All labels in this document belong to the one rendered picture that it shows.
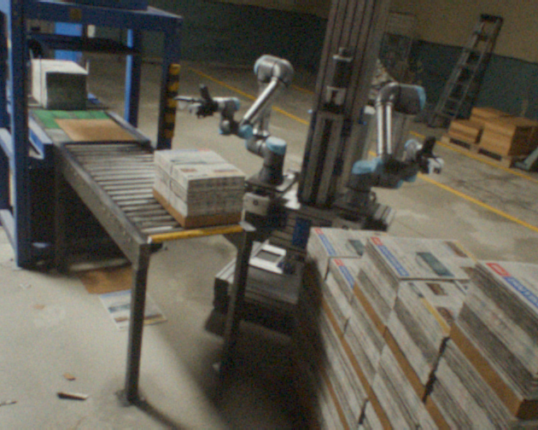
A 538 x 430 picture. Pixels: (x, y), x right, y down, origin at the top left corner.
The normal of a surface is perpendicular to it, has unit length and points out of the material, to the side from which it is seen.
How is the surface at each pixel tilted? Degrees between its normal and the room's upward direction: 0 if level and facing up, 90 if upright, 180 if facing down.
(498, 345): 90
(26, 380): 0
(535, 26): 90
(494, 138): 89
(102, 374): 0
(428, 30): 90
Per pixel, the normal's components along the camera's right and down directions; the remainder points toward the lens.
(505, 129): -0.84, 0.10
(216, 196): 0.52, 0.41
